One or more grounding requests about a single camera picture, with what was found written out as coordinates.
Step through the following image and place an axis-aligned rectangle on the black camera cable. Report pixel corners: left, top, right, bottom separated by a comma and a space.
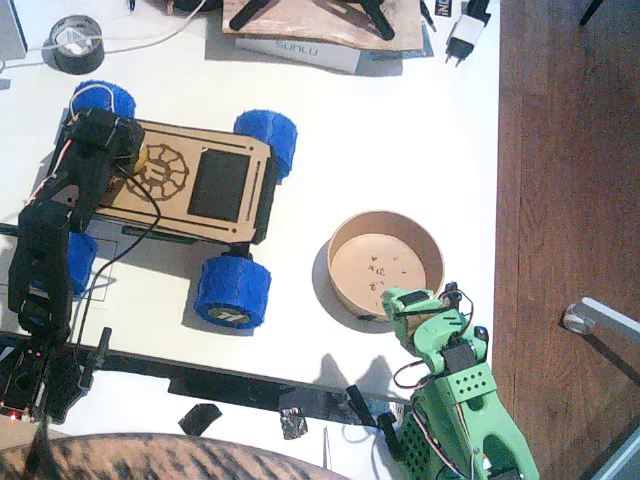
74, 169, 162, 346

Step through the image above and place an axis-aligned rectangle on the brown striped fur blanket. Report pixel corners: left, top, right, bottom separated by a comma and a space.
0, 414, 346, 480

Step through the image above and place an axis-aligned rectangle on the black pen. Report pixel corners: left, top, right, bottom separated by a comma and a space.
418, 0, 438, 34

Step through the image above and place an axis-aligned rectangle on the grey duct tape roll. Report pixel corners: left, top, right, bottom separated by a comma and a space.
41, 14, 106, 76

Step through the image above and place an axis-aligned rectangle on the brown wooden board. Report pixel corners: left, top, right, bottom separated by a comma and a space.
222, 0, 424, 54

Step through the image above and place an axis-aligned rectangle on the grey metal bar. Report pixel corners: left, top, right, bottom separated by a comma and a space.
582, 424, 640, 480

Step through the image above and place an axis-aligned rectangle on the long black bar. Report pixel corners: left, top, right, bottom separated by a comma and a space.
59, 342, 401, 426

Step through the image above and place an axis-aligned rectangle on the black table clamp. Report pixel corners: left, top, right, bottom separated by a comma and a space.
346, 383, 407, 462
82, 327, 114, 391

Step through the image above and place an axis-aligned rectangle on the black tripod stand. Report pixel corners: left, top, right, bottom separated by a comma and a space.
228, 0, 396, 41

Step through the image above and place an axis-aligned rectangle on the white cable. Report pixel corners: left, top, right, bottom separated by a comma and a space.
0, 0, 209, 71

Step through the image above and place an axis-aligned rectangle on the light grey box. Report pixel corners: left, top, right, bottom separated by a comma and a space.
0, 0, 29, 61

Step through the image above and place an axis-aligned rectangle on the black chair leg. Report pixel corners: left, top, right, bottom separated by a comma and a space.
579, 0, 604, 26

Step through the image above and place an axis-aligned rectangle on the round brown cardboard bowl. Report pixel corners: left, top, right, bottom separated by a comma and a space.
327, 209, 446, 324

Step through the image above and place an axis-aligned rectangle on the wooden rover with blue wheels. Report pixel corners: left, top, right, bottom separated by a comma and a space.
47, 79, 300, 334

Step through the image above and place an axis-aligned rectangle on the grey metal leg with caster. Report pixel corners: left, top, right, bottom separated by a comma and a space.
562, 296, 640, 351

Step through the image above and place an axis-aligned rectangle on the white SUNLU box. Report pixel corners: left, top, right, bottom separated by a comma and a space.
234, 32, 361, 76

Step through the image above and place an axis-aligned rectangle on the dark folder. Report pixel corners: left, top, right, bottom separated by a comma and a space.
359, 22, 435, 61

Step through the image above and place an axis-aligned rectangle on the flat black tape piece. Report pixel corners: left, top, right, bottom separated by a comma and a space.
178, 402, 223, 437

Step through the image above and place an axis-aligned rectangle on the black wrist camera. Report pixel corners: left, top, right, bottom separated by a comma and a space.
439, 282, 474, 312

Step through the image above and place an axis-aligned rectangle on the white and black power adapter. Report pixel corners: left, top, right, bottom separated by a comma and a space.
443, 0, 494, 69

